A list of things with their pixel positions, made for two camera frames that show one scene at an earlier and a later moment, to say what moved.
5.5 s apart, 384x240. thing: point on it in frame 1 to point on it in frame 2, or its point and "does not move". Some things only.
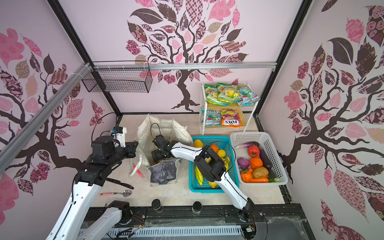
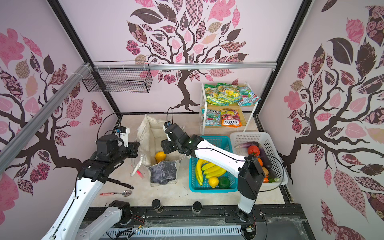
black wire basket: (131, 77) does not move
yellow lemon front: (213, 184) does not move
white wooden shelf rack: (226, 105) does not move
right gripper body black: (160, 154) to (170, 147)
